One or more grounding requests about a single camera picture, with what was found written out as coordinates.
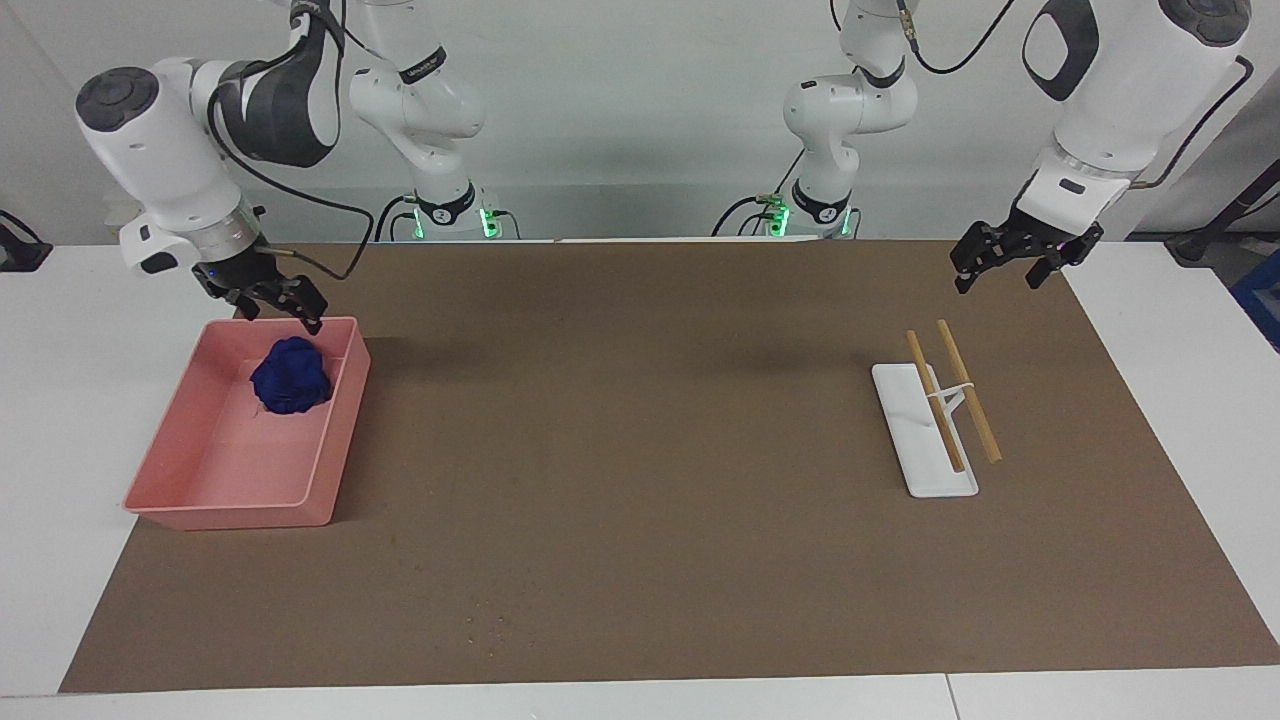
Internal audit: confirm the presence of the blue towel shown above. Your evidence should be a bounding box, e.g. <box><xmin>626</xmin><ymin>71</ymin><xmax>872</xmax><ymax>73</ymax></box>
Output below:
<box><xmin>249</xmin><ymin>337</ymin><xmax>333</xmax><ymax>418</ymax></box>

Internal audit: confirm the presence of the black stand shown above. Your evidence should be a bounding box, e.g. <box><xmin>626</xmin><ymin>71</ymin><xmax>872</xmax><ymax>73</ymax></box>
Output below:
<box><xmin>1165</xmin><ymin>160</ymin><xmax>1280</xmax><ymax>266</ymax></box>

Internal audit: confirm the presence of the pink plastic tray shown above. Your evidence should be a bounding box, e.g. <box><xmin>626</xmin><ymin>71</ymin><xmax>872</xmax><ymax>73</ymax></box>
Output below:
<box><xmin>122</xmin><ymin>316</ymin><xmax>372</xmax><ymax>531</ymax></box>

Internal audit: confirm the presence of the white rack with wooden rods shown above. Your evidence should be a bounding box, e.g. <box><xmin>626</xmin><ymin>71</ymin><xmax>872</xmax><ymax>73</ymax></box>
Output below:
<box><xmin>871</xmin><ymin>319</ymin><xmax>1004</xmax><ymax>499</ymax></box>

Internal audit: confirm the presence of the brown table mat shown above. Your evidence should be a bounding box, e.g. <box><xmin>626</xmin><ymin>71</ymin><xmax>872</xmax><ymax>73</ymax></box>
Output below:
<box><xmin>58</xmin><ymin>238</ymin><xmax>1280</xmax><ymax>695</ymax></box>

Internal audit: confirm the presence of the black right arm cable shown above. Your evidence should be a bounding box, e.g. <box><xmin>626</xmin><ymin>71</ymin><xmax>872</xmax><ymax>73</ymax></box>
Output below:
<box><xmin>205</xmin><ymin>0</ymin><xmax>376</xmax><ymax>281</ymax></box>

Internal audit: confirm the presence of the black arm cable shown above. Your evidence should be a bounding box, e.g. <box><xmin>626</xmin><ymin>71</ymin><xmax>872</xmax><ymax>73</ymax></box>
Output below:
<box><xmin>205</xmin><ymin>0</ymin><xmax>376</xmax><ymax>281</ymax></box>
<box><xmin>900</xmin><ymin>0</ymin><xmax>1256</xmax><ymax>191</ymax></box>

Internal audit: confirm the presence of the black base cable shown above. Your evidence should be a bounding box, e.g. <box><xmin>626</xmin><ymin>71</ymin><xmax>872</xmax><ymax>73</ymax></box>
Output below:
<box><xmin>712</xmin><ymin>150</ymin><xmax>807</xmax><ymax>238</ymax></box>
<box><xmin>375</xmin><ymin>193</ymin><xmax>419</xmax><ymax>241</ymax></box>

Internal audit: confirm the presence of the white wall socket box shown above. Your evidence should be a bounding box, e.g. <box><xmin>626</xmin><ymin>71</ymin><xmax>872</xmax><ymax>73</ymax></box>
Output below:
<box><xmin>103</xmin><ymin>195</ymin><xmax>151</xmax><ymax>244</ymax></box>

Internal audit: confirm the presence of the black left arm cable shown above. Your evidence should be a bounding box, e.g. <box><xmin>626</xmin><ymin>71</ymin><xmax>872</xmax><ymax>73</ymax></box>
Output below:
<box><xmin>900</xmin><ymin>0</ymin><xmax>1256</xmax><ymax>191</ymax></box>

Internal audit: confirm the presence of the black clamp mount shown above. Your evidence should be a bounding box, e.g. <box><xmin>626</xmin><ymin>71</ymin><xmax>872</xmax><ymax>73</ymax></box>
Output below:
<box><xmin>0</xmin><ymin>210</ymin><xmax>53</xmax><ymax>273</ymax></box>

